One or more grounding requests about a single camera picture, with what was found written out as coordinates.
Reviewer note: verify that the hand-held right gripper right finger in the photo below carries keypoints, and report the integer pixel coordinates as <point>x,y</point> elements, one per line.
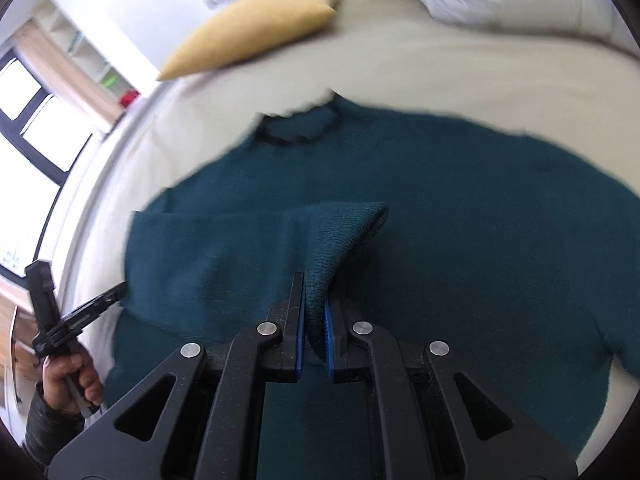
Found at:
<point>328,340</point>

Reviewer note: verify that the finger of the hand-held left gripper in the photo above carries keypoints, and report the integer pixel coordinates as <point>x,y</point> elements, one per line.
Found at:
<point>92,305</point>
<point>41,295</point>

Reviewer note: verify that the person's left hand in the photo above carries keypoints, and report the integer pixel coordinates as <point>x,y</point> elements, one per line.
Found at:
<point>82,375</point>

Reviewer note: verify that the small green object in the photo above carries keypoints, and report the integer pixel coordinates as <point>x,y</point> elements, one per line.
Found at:
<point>110,81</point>

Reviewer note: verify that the white wall shelf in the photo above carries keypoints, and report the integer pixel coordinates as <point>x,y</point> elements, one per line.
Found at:
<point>85,45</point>

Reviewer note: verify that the yellow pillow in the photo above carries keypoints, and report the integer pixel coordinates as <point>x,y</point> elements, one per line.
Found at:
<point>250,30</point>

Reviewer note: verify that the teal knit sweater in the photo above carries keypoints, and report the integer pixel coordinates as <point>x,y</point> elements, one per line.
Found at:
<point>450,200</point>

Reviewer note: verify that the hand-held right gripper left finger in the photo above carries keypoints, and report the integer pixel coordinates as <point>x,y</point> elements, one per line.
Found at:
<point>299,330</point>

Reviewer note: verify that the cream bed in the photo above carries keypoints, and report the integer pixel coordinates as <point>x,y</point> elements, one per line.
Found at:
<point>425,75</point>

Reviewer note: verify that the black framed window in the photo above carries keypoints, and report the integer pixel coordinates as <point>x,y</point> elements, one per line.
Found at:
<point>30,125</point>

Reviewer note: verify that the small red object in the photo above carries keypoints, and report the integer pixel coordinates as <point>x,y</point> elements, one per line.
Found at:
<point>129,99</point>

